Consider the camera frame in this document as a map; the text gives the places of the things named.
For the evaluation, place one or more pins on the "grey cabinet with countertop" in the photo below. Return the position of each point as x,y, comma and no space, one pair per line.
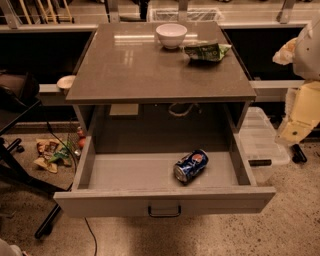
151,99

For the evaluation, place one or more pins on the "black drawer handle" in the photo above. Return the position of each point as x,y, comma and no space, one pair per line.
164,213

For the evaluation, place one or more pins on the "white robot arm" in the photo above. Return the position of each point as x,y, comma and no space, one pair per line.
306,60

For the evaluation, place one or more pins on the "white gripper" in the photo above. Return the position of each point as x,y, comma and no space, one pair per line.
308,57

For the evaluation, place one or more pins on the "blue pepsi can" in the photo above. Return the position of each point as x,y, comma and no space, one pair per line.
190,165

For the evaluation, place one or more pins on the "snack bags on floor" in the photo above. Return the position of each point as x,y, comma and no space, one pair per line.
51,152

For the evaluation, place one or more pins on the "white ceramic bowl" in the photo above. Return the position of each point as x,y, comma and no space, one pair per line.
171,35

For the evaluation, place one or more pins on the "green chip bag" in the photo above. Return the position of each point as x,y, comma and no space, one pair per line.
213,52

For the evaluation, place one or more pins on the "clear plastic storage bin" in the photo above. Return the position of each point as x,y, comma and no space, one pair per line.
257,136

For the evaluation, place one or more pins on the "open grey top drawer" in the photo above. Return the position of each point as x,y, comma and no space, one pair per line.
126,184

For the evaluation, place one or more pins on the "black office chair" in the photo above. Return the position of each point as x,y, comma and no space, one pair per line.
18,100

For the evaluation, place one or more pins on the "wire basket in background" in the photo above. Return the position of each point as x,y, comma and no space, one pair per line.
192,14

